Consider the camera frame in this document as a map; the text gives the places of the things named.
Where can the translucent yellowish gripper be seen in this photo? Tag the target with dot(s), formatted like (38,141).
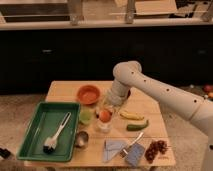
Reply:
(112,103)

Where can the orange red apple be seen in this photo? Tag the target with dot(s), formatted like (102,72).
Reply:
(104,115)

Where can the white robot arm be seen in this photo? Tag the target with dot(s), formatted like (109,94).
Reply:
(196,109)

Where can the white paper cup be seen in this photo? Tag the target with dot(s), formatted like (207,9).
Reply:
(104,127)

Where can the light green plastic cup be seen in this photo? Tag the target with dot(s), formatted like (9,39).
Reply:
(85,117)

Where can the small metal cup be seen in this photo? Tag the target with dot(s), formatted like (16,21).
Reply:
(82,139)

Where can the dark maroon bowl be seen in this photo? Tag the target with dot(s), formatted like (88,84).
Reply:
(128,94)

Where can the orange plastic bowl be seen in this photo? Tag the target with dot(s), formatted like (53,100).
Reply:
(88,94)

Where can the yellow toy banana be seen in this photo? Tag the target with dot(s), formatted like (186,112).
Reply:
(131,116)

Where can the green toy cucumber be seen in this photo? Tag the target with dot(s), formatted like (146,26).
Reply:
(137,127)

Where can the wooden table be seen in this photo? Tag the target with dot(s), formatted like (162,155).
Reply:
(91,157)

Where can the blue folded cloth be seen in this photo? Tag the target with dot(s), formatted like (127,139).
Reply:
(112,148)

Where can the blue scouring pad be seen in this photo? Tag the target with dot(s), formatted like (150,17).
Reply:
(135,154)

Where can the dark red grape bunch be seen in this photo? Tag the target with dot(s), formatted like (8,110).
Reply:
(154,148)

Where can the green plastic tray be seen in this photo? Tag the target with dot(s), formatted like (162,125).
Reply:
(44,123)

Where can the black low cabinet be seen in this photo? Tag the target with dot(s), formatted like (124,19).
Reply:
(31,59)

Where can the white handled dish brush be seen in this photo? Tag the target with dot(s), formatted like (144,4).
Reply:
(51,142)

